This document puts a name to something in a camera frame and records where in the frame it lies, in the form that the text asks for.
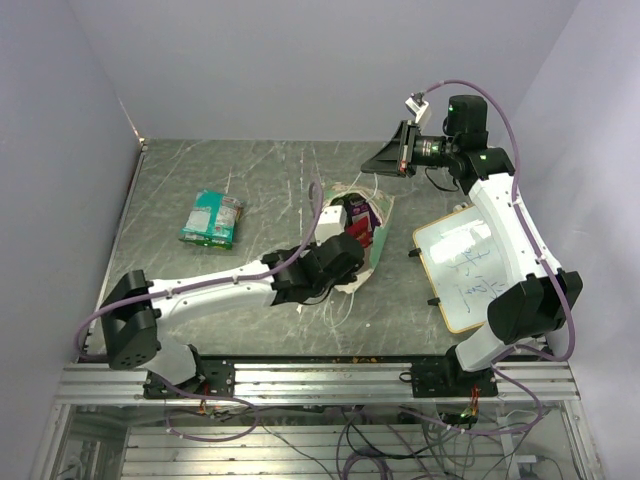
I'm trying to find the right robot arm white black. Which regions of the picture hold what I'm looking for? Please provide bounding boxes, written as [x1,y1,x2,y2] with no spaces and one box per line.
[361,94,583,398]

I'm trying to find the loose cables under table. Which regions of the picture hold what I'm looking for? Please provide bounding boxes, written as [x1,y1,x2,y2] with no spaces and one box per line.
[164,382,551,480]

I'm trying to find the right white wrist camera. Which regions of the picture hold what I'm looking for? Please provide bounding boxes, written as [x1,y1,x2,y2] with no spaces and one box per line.
[405,92,432,129]

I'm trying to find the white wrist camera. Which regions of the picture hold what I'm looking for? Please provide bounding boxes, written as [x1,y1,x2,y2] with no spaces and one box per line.
[314,205,346,244]
[405,92,432,129]

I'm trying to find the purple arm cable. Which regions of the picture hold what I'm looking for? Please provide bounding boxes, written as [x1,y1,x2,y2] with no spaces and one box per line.
[74,180,325,444]
[422,78,576,435]

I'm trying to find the white whiteboard wooden frame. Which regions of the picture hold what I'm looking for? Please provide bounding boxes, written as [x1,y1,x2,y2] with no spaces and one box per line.
[413,205,507,334]

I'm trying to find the red snack packet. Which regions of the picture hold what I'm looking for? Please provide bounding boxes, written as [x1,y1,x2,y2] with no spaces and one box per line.
[345,217,373,249]

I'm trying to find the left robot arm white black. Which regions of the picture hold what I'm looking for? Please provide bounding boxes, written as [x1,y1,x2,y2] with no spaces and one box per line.
[101,233,365,397]

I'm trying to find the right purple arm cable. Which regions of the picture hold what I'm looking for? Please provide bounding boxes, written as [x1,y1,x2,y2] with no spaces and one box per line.
[422,78,576,435]

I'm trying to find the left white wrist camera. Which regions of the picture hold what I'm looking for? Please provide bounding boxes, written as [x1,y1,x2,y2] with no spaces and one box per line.
[314,205,346,244]

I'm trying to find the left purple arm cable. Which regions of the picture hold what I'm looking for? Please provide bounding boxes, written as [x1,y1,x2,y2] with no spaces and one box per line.
[74,180,325,444]

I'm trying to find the aluminium extrusion rail frame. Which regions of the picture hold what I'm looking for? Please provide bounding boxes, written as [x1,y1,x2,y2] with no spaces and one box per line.
[31,357,604,479]

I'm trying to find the green printed paper bag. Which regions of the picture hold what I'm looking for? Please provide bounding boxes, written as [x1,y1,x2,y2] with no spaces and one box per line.
[319,172,396,329]

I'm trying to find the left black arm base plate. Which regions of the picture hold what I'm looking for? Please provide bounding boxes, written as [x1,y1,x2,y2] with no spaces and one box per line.
[143,358,235,400]

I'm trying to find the green snack packet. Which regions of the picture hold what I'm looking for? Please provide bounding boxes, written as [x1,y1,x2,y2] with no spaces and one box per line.
[179,189,244,250]

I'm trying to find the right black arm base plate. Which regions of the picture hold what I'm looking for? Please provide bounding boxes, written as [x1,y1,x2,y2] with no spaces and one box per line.
[399,356,498,399]

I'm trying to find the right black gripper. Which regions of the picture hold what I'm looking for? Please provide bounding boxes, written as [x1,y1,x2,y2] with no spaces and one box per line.
[362,120,459,178]

